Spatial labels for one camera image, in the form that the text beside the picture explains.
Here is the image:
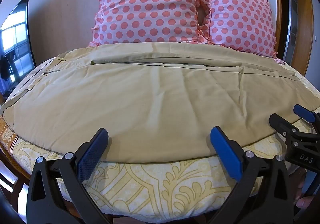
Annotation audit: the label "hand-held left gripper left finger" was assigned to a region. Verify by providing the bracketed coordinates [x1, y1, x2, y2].
[26, 128, 109, 224]

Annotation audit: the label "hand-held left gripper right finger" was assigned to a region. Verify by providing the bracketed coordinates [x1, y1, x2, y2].
[207, 126, 298, 224]

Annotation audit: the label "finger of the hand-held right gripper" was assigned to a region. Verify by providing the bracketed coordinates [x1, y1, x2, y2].
[269, 113, 305, 140]
[293, 104, 320, 124]

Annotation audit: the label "khaki pants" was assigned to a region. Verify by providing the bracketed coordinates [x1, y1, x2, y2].
[0, 41, 320, 165]

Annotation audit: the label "person's right hand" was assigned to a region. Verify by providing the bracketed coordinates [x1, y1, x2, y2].
[294, 175, 315, 210]

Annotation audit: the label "yellow patterned bedspread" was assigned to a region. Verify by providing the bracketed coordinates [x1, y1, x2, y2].
[0, 57, 320, 224]

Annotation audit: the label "pink polka-dot ruffled pillow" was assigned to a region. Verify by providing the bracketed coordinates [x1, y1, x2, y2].
[199, 0, 286, 65]
[88, 0, 213, 48]

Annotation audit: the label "black flat-screen television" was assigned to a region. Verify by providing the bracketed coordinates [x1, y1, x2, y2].
[0, 0, 36, 97]

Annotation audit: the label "dark wooden bed frame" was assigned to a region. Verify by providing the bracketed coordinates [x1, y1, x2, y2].
[0, 147, 34, 217]

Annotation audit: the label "wooden door frame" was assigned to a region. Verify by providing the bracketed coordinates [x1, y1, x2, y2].
[298, 0, 316, 77]

